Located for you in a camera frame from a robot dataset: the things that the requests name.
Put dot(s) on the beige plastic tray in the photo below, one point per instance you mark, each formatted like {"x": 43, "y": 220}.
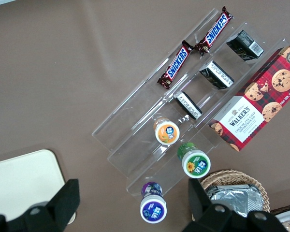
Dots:
{"x": 21, "y": 174}

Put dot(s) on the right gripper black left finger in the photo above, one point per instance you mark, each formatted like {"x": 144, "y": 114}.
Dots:
{"x": 62, "y": 205}

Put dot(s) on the Snickers chocolate bar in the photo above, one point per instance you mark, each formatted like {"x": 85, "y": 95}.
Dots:
{"x": 176, "y": 65}
{"x": 213, "y": 30}

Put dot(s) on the orange yogurt bottle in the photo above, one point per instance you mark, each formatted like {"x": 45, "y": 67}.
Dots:
{"x": 166, "y": 131}

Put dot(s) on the small black carton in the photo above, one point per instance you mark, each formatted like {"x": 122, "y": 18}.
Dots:
{"x": 215, "y": 75}
{"x": 244, "y": 47}
{"x": 187, "y": 105}

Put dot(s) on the red Walkers shortbread box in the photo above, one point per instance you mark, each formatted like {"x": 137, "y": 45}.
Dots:
{"x": 256, "y": 101}

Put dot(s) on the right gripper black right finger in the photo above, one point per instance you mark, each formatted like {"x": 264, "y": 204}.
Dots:
{"x": 207, "y": 217}

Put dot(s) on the green yogurt bottle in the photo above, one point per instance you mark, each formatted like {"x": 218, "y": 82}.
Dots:
{"x": 195, "y": 164}

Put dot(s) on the light wicker basket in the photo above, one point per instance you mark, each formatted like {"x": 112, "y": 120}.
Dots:
{"x": 261, "y": 191}

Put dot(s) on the purple yogurt bottle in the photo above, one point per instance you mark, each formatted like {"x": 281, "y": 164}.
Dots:
{"x": 153, "y": 210}

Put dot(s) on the aluminium foil tray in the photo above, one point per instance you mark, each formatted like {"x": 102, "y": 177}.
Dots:
{"x": 232, "y": 200}

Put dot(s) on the clear acrylic tiered stand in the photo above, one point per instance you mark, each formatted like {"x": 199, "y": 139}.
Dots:
{"x": 140, "y": 108}

